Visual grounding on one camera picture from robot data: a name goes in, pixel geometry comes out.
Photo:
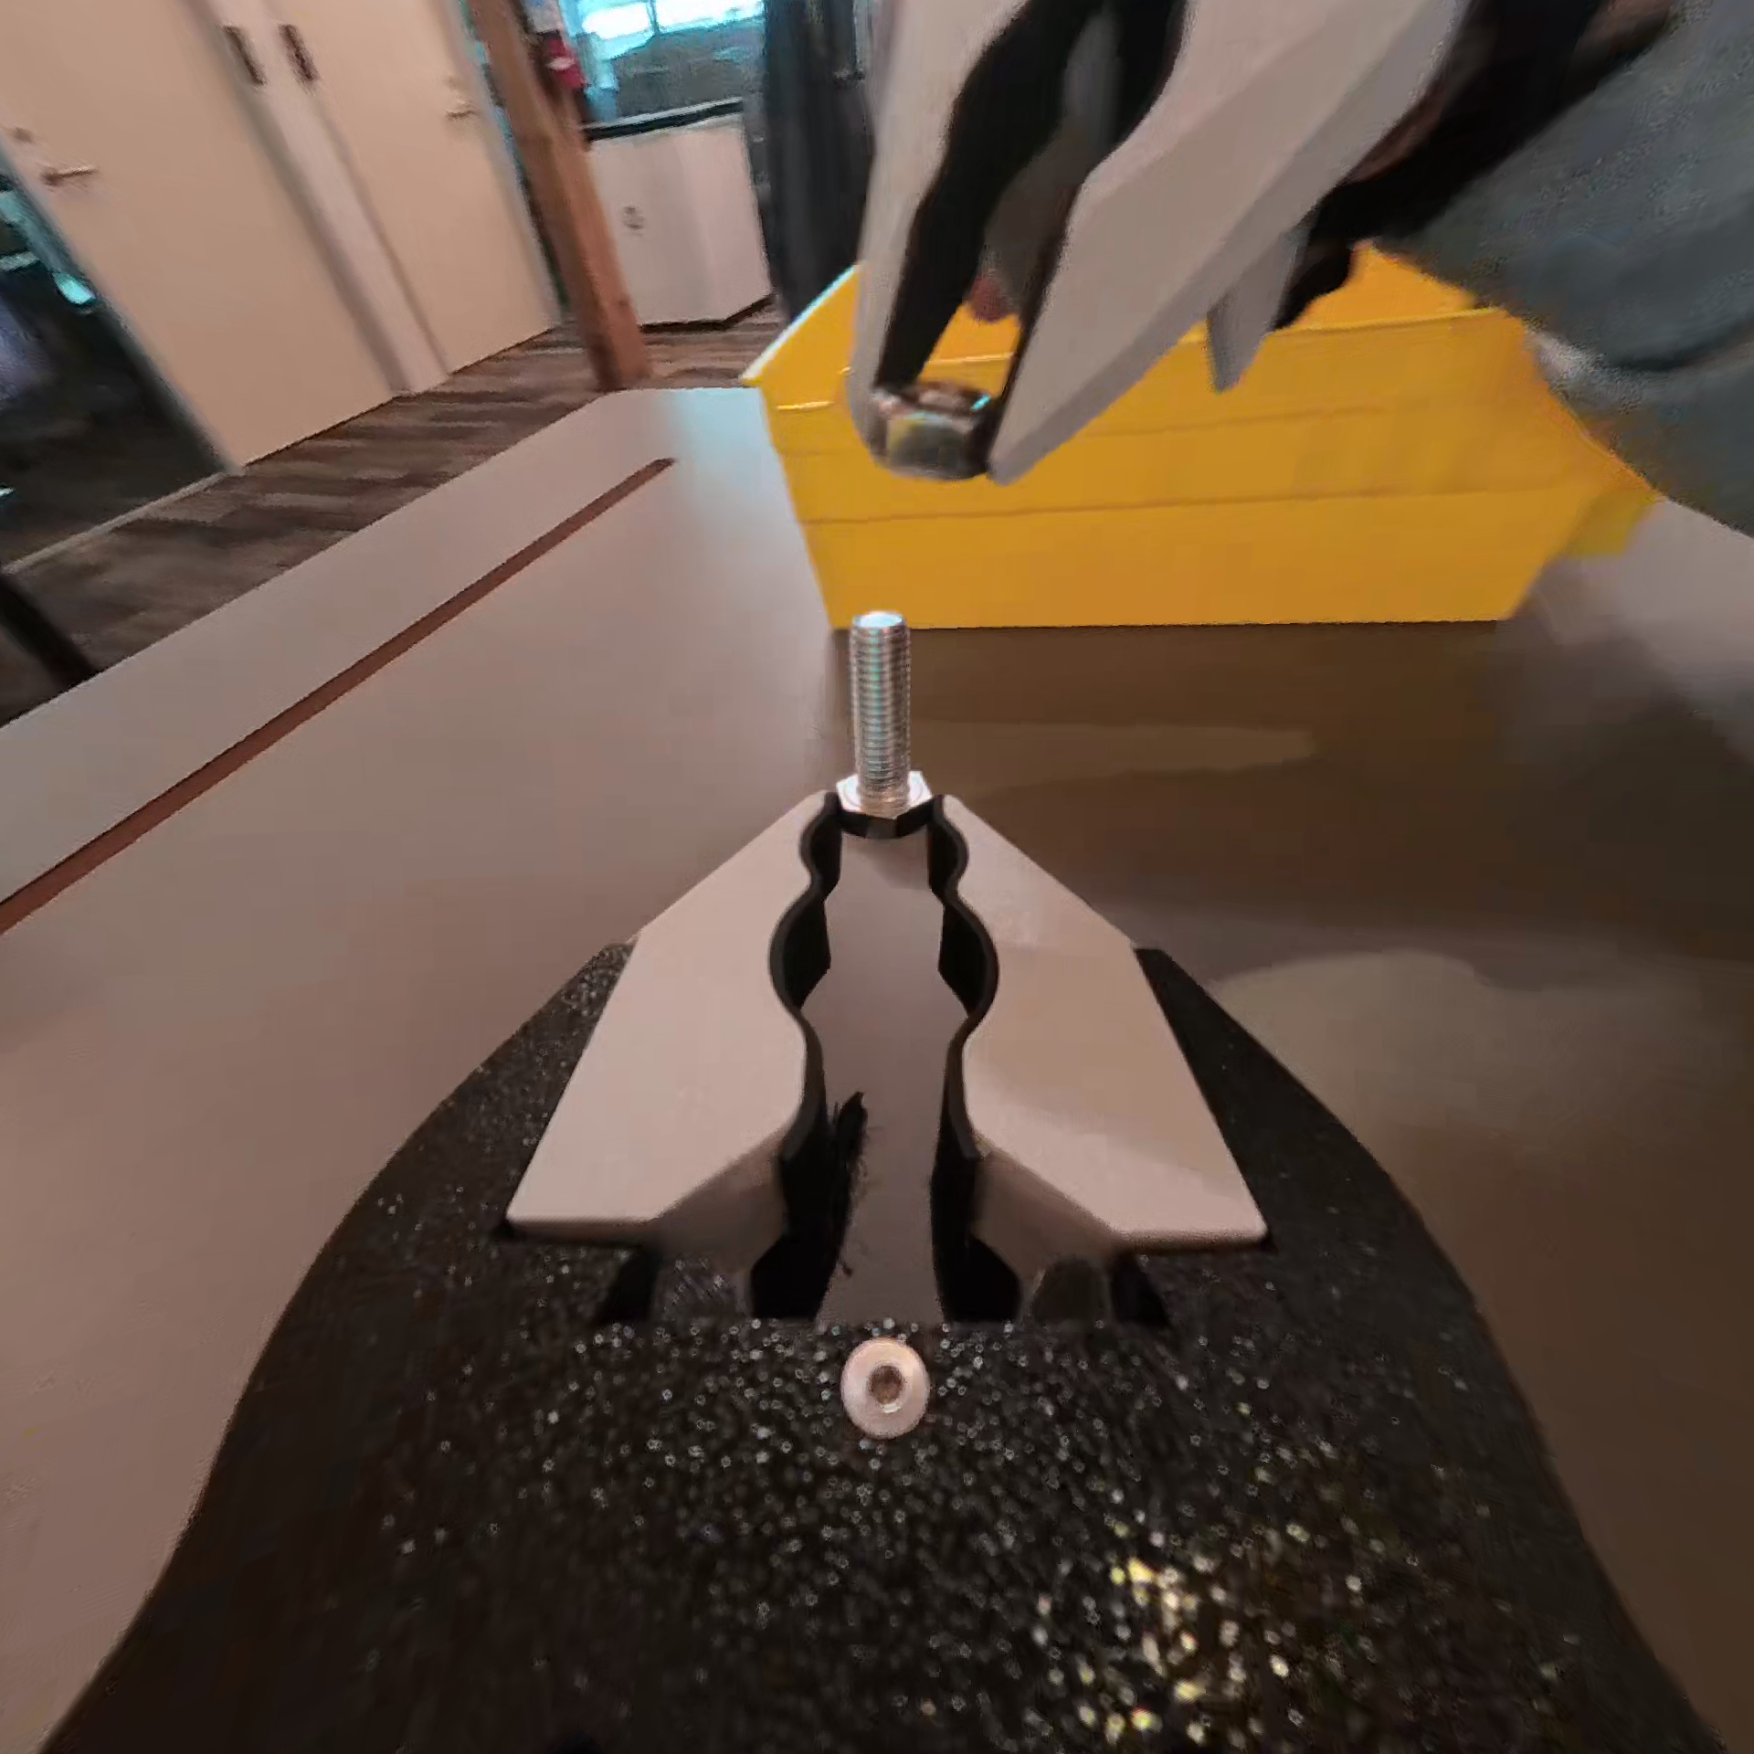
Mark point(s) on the black card reader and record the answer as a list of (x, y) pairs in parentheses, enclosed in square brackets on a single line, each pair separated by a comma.
[(298, 50), (246, 53)]

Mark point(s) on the yellow plastic bin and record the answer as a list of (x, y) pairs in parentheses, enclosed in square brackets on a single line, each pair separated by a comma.
[(1235, 518)]

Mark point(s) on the glass partition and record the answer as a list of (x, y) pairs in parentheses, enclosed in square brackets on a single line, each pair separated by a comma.
[(84, 412)]

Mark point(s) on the steel hex bolt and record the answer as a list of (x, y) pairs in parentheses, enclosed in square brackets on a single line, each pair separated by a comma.
[(881, 696)]

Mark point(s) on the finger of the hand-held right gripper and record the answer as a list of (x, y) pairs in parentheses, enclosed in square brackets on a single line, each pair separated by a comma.
[(1221, 176), (906, 137)]

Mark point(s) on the wooden post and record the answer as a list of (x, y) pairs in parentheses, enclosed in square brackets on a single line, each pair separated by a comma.
[(575, 206)]

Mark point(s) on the person's right forearm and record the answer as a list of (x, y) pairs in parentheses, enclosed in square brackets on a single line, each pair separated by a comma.
[(1614, 250)]

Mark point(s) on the red fire extinguisher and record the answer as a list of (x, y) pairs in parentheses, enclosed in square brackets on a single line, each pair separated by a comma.
[(564, 61)]

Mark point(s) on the steel hex nut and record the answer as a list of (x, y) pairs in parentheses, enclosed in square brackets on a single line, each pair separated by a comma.
[(923, 431)]

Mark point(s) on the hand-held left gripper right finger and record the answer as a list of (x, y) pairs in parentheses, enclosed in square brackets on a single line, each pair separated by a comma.
[(1100, 1086)]

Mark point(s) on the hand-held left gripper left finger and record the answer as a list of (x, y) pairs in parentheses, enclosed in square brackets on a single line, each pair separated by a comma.
[(658, 1086)]

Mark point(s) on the dark hanging coat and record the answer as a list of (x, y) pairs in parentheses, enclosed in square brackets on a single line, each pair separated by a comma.
[(815, 152)]

